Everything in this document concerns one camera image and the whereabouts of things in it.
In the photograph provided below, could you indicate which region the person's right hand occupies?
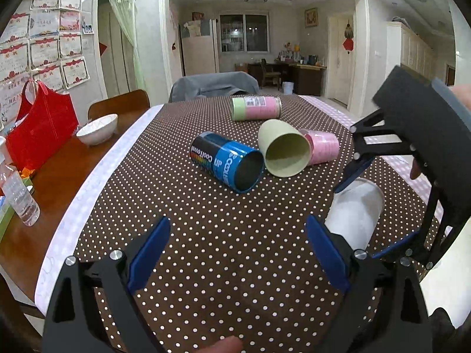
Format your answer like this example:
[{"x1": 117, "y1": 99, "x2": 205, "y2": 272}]
[{"x1": 410, "y1": 84, "x2": 471, "y2": 181}]

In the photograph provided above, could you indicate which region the dark wooden desk chair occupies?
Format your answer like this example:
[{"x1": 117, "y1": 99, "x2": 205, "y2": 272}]
[{"x1": 260, "y1": 58, "x2": 282, "y2": 88}]

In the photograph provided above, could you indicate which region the blue and black cup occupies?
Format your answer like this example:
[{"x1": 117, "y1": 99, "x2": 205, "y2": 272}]
[{"x1": 189, "y1": 131, "x2": 266, "y2": 194}]

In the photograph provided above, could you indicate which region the brown polka dot tablecloth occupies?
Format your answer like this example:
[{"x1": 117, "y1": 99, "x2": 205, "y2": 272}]
[{"x1": 35, "y1": 94, "x2": 453, "y2": 353}]

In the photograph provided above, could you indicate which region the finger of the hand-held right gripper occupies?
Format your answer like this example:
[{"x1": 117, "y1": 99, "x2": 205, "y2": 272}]
[
  {"x1": 334, "y1": 110, "x2": 418, "y2": 194},
  {"x1": 370, "y1": 186, "x2": 460, "y2": 270}
]

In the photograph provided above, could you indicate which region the dark wooden desk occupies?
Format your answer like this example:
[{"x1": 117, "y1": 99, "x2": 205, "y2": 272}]
[{"x1": 247, "y1": 62, "x2": 327, "y2": 96}]

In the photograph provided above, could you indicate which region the green box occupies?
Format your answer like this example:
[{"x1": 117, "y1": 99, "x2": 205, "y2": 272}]
[{"x1": 0, "y1": 195, "x2": 16, "y2": 244}]

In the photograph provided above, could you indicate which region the red bag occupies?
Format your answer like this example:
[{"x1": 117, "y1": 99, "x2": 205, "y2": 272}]
[{"x1": 6, "y1": 80, "x2": 79, "y2": 171}]

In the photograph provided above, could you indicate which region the red door ornament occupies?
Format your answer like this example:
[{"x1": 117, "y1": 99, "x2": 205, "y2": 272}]
[{"x1": 342, "y1": 22, "x2": 355, "y2": 54}]

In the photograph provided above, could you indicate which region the white bowl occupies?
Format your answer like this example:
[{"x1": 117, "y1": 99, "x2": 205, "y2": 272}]
[{"x1": 76, "y1": 114, "x2": 119, "y2": 146}]

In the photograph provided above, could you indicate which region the person's left hand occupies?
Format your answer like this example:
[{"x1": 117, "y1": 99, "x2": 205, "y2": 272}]
[{"x1": 206, "y1": 336, "x2": 244, "y2": 353}]

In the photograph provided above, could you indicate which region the white cup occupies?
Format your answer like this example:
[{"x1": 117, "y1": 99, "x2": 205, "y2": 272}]
[{"x1": 324, "y1": 177, "x2": 385, "y2": 252}]

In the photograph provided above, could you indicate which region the window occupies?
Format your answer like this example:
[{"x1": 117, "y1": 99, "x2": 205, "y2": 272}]
[{"x1": 220, "y1": 14, "x2": 271, "y2": 53}]

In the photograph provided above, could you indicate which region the wall of framed certificates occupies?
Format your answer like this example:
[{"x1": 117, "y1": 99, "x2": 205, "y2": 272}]
[{"x1": 0, "y1": 0, "x2": 91, "y2": 126}]

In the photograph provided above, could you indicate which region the green sheer curtain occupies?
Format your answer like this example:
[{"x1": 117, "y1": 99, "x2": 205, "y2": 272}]
[{"x1": 99, "y1": 0, "x2": 146, "y2": 92}]

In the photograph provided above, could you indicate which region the clear plastic bottle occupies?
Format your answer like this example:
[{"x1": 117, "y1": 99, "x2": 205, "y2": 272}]
[{"x1": 0, "y1": 136, "x2": 40, "y2": 227}]

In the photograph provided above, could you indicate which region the light green cup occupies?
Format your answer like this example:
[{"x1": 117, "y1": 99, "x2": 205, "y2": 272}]
[{"x1": 258, "y1": 119, "x2": 313, "y2": 178}]

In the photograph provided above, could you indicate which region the white door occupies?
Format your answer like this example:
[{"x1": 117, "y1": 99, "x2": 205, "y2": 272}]
[{"x1": 327, "y1": 14, "x2": 355, "y2": 106}]

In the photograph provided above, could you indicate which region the white refrigerator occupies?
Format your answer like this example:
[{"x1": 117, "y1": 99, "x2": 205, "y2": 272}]
[{"x1": 179, "y1": 18, "x2": 220, "y2": 77}]

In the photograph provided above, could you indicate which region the cream wall cabinet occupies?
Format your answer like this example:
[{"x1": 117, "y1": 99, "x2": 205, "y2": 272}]
[{"x1": 386, "y1": 20, "x2": 439, "y2": 82}]

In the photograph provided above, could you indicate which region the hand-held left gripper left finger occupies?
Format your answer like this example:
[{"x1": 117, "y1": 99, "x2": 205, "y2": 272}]
[{"x1": 42, "y1": 216, "x2": 172, "y2": 353}]

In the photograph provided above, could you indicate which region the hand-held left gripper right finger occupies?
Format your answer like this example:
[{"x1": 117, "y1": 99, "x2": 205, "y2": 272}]
[{"x1": 305, "y1": 214, "x2": 433, "y2": 353}]

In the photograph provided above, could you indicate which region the grey covered chair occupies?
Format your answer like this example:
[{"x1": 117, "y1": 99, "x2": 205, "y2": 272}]
[{"x1": 168, "y1": 71, "x2": 260, "y2": 103}]

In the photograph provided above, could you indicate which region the green and pink cup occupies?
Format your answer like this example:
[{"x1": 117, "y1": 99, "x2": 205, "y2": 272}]
[{"x1": 231, "y1": 96, "x2": 282, "y2": 122}]

